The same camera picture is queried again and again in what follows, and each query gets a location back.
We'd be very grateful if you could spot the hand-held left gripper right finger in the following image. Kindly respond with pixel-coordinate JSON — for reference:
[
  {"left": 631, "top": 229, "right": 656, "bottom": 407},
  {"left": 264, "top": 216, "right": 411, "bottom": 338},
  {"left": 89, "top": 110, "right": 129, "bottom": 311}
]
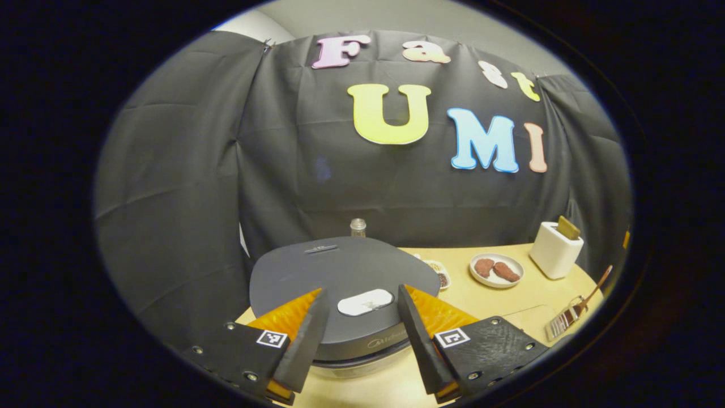
[{"left": 396, "top": 283, "right": 549, "bottom": 404}]

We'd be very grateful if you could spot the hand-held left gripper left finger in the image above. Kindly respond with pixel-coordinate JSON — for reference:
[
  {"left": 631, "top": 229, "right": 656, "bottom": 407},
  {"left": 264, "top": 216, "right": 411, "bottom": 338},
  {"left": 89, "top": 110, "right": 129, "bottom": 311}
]
[{"left": 190, "top": 288, "right": 330, "bottom": 406}]

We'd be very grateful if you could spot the dark wooden spoon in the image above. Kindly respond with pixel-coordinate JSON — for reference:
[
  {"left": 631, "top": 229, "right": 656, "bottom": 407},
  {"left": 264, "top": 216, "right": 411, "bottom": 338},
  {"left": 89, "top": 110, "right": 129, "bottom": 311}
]
[{"left": 572, "top": 265, "right": 613, "bottom": 318}]

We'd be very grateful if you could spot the black silver rice cooker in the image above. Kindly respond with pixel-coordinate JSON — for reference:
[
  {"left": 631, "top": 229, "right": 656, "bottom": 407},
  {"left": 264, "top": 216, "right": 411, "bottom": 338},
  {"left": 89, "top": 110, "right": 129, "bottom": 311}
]
[{"left": 249, "top": 236, "right": 441, "bottom": 379}]

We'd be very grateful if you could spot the brown bread slice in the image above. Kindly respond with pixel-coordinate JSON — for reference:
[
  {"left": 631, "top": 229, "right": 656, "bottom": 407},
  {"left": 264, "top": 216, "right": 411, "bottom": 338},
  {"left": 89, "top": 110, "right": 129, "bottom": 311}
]
[{"left": 557, "top": 215, "right": 581, "bottom": 240}]

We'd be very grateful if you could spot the white divided bean dish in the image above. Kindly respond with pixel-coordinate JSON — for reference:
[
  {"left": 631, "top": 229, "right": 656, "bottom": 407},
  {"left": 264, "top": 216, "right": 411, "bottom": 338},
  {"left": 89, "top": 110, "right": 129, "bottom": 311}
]
[{"left": 416, "top": 255, "right": 452, "bottom": 291}]

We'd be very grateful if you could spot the white toaster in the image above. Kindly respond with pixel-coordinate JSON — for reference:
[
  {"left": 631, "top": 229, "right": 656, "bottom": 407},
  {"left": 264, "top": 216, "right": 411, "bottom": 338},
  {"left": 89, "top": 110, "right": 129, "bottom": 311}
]
[{"left": 530, "top": 222, "right": 585, "bottom": 280}]

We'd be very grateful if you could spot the round white plate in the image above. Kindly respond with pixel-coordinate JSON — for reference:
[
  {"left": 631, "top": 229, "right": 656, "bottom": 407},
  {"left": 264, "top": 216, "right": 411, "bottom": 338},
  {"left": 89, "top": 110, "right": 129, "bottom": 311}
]
[{"left": 469, "top": 253, "right": 524, "bottom": 289}]

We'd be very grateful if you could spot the black backdrop cloth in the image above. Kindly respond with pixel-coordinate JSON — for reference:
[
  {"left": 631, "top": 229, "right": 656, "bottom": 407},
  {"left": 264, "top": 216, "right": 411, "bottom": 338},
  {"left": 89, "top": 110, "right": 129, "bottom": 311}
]
[{"left": 93, "top": 29, "right": 632, "bottom": 352}]

